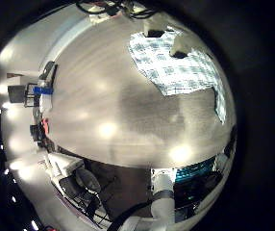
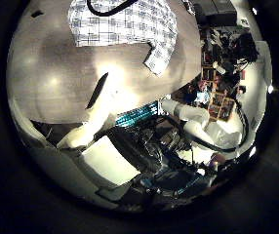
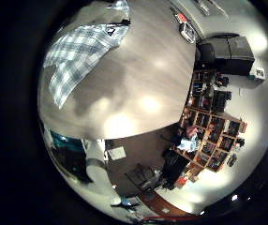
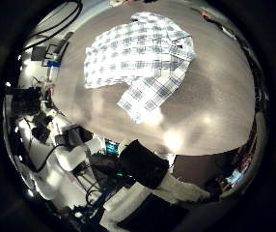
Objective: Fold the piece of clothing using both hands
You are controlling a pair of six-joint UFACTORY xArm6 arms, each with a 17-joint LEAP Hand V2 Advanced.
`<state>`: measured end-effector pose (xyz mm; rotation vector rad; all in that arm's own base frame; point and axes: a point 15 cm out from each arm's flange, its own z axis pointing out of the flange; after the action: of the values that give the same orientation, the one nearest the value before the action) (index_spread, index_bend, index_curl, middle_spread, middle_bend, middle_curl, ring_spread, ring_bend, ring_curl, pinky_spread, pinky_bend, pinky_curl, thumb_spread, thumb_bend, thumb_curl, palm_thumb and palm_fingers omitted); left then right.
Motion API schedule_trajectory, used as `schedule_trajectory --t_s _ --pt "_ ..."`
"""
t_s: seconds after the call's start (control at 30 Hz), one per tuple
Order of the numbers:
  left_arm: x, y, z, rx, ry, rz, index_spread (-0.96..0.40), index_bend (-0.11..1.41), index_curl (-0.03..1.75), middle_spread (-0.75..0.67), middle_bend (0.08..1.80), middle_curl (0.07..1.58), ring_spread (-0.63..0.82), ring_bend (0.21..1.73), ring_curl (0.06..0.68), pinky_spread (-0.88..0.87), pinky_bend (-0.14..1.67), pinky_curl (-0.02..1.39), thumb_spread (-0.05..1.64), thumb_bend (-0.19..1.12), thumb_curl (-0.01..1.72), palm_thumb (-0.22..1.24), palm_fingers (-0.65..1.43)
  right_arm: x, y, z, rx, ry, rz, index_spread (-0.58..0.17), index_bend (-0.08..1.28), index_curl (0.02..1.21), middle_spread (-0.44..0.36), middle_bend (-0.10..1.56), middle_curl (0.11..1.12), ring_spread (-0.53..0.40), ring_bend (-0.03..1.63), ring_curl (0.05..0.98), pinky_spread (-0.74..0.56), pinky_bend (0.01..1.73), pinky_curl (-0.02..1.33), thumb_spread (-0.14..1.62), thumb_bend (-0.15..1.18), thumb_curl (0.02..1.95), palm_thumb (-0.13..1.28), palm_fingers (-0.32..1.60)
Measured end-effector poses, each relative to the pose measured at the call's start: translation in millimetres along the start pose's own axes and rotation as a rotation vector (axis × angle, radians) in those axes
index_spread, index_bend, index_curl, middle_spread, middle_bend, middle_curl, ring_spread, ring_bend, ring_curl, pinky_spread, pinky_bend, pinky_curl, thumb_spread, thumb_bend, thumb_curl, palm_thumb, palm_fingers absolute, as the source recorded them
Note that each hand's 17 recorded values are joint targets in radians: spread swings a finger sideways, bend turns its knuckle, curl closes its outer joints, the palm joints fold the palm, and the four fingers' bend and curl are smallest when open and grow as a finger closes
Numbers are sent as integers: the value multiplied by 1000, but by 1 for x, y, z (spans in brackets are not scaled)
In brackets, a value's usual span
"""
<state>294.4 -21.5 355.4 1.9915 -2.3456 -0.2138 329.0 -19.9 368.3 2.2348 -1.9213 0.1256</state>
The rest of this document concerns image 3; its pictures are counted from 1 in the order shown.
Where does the small red tool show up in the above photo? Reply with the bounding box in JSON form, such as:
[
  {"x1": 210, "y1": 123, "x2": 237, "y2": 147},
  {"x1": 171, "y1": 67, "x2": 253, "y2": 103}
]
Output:
[{"x1": 176, "y1": 12, "x2": 188, "y2": 23}]

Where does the black cabinet box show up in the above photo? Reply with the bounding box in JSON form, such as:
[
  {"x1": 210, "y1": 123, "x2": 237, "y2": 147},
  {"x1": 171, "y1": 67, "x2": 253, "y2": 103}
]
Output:
[{"x1": 197, "y1": 35, "x2": 256, "y2": 77}]

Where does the blue white plaid shirt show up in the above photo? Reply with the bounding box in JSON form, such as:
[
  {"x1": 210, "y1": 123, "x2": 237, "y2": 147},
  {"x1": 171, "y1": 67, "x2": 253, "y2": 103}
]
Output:
[{"x1": 42, "y1": 22, "x2": 131, "y2": 110}]

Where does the white frame box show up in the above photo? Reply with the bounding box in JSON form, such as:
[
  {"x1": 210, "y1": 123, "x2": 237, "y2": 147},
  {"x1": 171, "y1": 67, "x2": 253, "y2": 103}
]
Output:
[{"x1": 179, "y1": 22, "x2": 197, "y2": 45}]

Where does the black office chair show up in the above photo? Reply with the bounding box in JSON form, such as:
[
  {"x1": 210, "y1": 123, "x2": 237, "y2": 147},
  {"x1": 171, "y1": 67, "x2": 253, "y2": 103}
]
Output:
[{"x1": 160, "y1": 148, "x2": 191, "y2": 191}]

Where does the wooden cubby shelf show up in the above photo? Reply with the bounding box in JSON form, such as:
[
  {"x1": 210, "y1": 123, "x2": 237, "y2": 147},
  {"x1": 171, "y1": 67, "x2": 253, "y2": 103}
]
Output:
[{"x1": 180, "y1": 69, "x2": 248, "y2": 173}]

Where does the white paper sheet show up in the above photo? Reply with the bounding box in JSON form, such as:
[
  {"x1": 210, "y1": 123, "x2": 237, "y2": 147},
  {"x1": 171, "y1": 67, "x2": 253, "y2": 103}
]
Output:
[{"x1": 107, "y1": 145, "x2": 127, "y2": 161}]

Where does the black metal cart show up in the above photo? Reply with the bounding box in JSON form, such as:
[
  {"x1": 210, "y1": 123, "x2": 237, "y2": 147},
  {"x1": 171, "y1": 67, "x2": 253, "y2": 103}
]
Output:
[{"x1": 125, "y1": 163, "x2": 163, "y2": 191}]

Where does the person in light blue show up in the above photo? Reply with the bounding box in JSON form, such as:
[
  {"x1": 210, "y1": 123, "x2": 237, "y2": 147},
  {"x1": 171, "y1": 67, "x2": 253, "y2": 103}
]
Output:
[{"x1": 175, "y1": 125, "x2": 201, "y2": 154}]

